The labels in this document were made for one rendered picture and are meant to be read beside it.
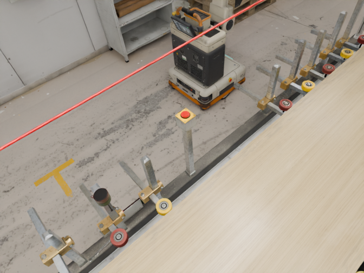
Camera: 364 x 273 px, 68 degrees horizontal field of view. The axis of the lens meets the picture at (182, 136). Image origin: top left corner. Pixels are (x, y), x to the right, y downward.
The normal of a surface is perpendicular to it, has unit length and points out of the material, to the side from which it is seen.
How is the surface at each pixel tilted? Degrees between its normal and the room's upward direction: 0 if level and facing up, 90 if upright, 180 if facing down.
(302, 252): 0
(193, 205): 0
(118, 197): 0
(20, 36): 90
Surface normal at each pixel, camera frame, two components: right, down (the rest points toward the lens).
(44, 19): 0.66, 0.55
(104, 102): -0.07, -0.62
